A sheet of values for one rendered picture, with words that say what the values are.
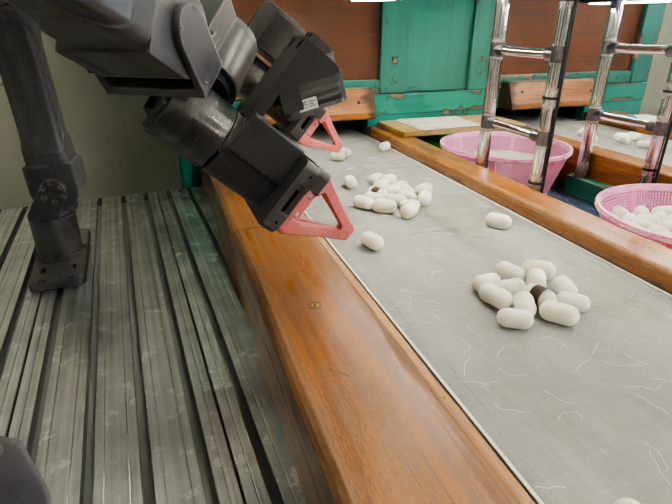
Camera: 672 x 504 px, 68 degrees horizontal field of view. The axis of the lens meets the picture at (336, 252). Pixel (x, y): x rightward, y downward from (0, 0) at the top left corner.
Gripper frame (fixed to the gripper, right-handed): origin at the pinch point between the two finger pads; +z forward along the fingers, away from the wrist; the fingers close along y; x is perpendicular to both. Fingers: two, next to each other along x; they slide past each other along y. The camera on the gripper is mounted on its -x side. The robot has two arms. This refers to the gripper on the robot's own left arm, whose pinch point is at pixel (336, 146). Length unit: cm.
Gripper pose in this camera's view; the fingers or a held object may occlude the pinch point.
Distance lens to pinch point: 83.0
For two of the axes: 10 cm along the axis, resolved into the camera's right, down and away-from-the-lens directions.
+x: -6.1, 7.8, 1.3
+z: 7.3, 4.8, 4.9
